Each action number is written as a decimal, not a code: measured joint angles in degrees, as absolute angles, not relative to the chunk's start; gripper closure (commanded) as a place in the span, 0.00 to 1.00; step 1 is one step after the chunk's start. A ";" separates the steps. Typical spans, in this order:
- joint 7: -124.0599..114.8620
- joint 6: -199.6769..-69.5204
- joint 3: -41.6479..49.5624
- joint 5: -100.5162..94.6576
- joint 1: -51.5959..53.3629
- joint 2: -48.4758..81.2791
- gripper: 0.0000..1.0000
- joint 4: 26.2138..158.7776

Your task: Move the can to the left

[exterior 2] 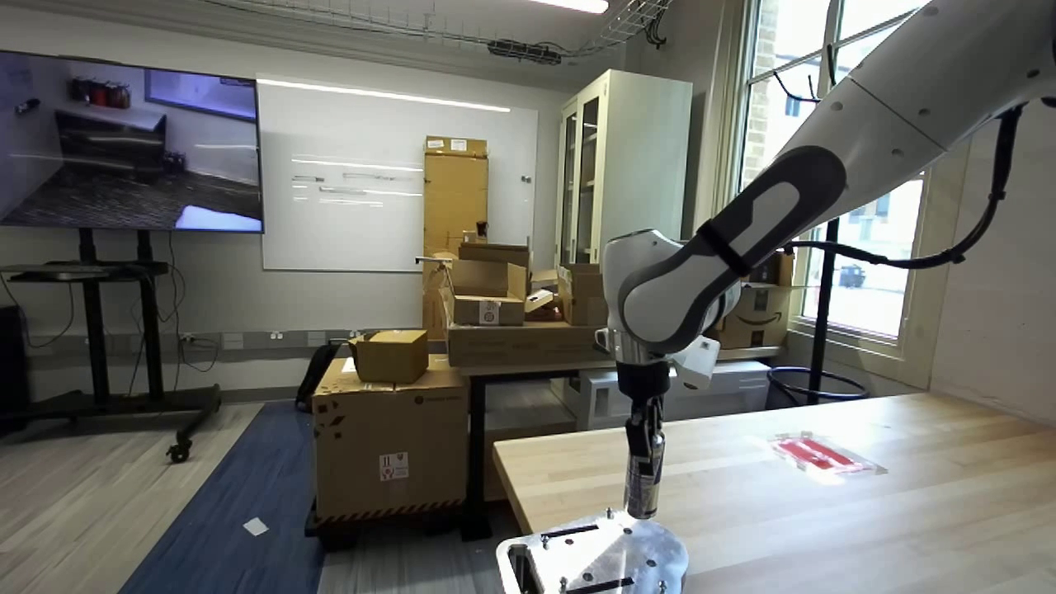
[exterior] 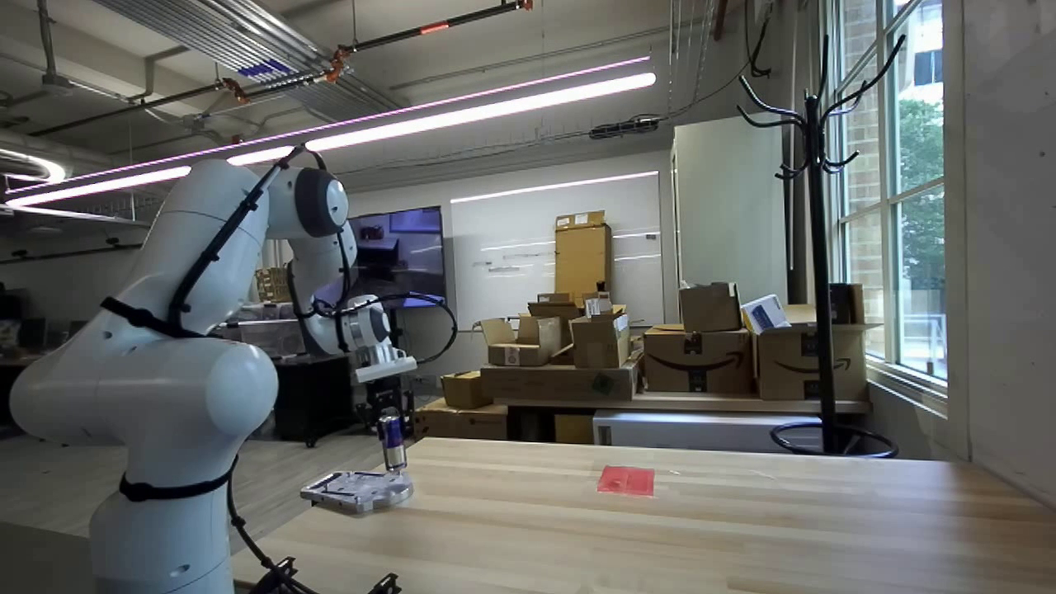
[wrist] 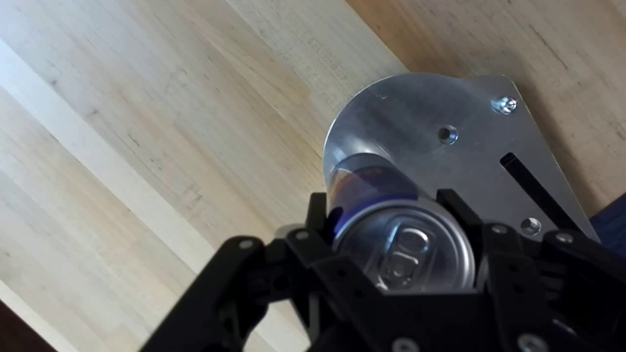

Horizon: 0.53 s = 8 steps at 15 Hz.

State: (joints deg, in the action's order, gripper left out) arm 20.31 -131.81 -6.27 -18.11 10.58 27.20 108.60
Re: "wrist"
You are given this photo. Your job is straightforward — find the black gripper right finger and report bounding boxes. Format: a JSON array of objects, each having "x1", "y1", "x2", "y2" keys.
[{"x1": 434, "y1": 188, "x2": 626, "y2": 352}]

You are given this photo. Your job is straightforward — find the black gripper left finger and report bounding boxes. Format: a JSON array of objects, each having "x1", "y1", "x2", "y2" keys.
[{"x1": 137, "y1": 190, "x2": 387, "y2": 352}]

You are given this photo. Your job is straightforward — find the blue and silver drink can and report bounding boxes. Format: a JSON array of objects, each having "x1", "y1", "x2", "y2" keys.
[{"x1": 323, "y1": 151, "x2": 479, "y2": 296}]

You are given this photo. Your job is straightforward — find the silver metal mounting plate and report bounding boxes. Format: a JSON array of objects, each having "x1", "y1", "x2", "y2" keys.
[{"x1": 323, "y1": 71, "x2": 602, "y2": 245}]

